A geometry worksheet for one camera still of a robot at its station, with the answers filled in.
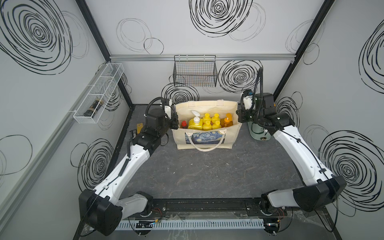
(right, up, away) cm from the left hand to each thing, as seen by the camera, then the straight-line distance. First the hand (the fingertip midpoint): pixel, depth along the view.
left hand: (175, 112), depth 75 cm
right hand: (+32, +1, -1) cm, 32 cm away
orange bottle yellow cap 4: (+22, -7, +6) cm, 24 cm away
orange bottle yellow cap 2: (+22, -3, +10) cm, 24 cm away
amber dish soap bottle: (+28, -5, +8) cm, 30 cm away
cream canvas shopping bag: (+17, -16, +9) cm, 25 cm away
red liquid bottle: (+4, -7, +10) cm, 12 cm away
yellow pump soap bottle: (+10, -6, +8) cm, 14 cm away
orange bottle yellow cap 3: (+17, -7, +6) cm, 19 cm away
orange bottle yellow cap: (+17, -3, +10) cm, 20 cm away
